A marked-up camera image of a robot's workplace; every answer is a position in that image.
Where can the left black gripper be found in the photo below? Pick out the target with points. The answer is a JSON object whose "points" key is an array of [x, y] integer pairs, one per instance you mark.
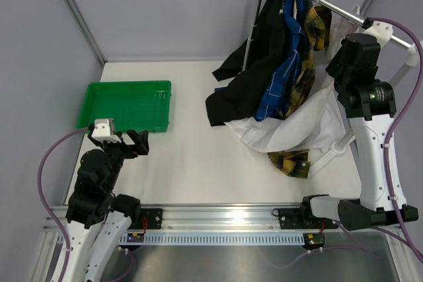
{"points": [[139, 140]]}

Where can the white shirt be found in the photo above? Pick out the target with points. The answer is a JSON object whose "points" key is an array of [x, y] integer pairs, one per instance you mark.
{"points": [[314, 125]]}

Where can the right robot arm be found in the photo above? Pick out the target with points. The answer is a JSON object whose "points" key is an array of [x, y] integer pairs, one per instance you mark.
{"points": [[370, 108]]}

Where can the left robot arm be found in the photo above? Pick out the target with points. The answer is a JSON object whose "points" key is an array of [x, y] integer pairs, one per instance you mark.
{"points": [[87, 250]]}

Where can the black shirt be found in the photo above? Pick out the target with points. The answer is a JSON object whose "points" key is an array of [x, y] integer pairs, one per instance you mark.
{"points": [[242, 96]]}

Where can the blue plaid shirt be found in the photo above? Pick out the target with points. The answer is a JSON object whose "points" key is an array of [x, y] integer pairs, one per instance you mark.
{"points": [[290, 83]]}

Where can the yellow plaid shirt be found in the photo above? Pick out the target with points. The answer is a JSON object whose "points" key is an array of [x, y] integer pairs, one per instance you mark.
{"points": [[317, 30]]}

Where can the green plastic tray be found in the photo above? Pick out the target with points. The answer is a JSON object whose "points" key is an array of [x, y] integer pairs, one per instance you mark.
{"points": [[133, 105]]}

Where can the metal clothes rack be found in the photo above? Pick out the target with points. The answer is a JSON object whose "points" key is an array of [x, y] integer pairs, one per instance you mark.
{"points": [[338, 148]]}

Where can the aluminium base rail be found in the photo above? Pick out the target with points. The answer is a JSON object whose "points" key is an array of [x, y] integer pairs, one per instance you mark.
{"points": [[206, 217]]}

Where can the white slotted cable duct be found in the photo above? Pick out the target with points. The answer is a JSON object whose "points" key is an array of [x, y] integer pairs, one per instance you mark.
{"points": [[214, 239]]}

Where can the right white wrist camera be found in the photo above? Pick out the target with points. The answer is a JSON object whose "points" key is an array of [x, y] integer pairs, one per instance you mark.
{"points": [[382, 31]]}

